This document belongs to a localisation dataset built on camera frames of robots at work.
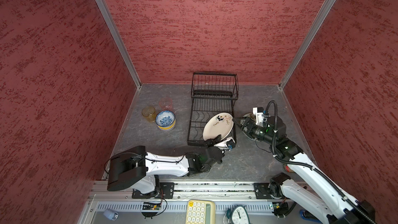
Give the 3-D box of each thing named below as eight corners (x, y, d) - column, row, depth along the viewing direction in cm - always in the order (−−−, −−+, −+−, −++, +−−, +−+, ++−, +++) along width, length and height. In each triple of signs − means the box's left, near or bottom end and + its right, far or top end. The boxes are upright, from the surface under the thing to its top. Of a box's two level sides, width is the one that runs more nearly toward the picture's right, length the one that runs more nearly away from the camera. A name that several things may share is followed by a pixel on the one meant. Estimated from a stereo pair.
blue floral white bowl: (158, 129, 97) (154, 121, 90) (160, 118, 103) (157, 110, 95) (175, 129, 97) (173, 121, 90) (176, 118, 103) (174, 110, 95)
